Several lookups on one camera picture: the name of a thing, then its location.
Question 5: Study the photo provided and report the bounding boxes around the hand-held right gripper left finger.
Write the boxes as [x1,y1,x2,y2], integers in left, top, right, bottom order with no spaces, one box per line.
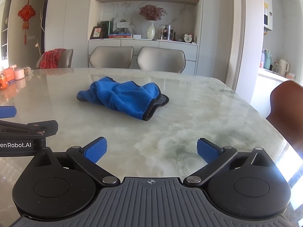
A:
[30,136,121,187]

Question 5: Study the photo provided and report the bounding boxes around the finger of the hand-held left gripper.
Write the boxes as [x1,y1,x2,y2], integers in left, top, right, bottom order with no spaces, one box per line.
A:
[0,120,59,138]
[0,106,17,119]

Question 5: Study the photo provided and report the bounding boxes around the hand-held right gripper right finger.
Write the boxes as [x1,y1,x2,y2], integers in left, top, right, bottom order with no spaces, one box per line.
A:
[183,138,276,187]

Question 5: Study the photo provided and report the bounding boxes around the blue towel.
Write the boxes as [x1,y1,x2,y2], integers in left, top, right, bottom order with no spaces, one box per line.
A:
[76,76,170,121]

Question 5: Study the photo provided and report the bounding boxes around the orange box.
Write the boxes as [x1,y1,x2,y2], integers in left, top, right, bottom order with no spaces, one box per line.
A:
[0,70,12,90]

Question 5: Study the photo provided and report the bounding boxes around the red patterned cloth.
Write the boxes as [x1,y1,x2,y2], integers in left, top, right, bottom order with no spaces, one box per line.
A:
[40,48,67,69]

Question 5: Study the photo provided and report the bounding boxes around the beige chair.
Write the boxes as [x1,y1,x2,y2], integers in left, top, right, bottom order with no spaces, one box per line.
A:
[89,46,134,68]
[137,47,186,74]
[35,48,74,69]

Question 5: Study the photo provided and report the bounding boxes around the white counter cabinet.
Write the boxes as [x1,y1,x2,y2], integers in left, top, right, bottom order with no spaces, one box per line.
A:
[250,68,291,119]

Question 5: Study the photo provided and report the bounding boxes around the brown leather chair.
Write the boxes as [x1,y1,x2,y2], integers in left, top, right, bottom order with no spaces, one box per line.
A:
[266,80,303,161]

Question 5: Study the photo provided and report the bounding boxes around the dry branch decoration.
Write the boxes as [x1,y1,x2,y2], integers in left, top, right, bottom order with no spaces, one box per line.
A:
[35,9,46,55]

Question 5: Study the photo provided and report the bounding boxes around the mint green jug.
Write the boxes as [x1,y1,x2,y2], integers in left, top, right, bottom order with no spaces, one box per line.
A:
[264,50,273,70]

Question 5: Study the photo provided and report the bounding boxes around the cream kettle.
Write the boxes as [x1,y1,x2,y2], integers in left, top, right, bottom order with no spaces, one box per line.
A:
[278,59,290,76]

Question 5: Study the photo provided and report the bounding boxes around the dark green box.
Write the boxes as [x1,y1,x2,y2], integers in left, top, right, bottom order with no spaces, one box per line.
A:
[100,20,113,39]

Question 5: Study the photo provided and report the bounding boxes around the stack of books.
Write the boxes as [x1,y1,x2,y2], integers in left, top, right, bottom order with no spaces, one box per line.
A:
[108,33,133,39]

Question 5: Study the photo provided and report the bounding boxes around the glass jar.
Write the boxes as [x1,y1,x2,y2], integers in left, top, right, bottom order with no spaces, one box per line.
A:
[159,24,176,40]

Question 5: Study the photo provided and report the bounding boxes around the white vase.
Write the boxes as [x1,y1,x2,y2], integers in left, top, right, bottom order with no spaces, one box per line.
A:
[147,21,156,40]

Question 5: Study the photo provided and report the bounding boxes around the dried reddish flowers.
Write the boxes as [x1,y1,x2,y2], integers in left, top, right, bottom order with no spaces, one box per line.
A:
[138,4,167,22]

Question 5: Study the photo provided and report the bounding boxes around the red knot wall ornament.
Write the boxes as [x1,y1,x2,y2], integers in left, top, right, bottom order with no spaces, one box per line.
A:
[18,0,36,45]

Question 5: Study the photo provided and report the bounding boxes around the picture frame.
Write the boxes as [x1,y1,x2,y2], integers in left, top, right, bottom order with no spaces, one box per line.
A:
[89,26,102,40]

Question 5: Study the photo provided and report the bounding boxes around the white wall appliance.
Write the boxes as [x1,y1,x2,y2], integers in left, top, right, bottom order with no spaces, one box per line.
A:
[263,0,273,32]

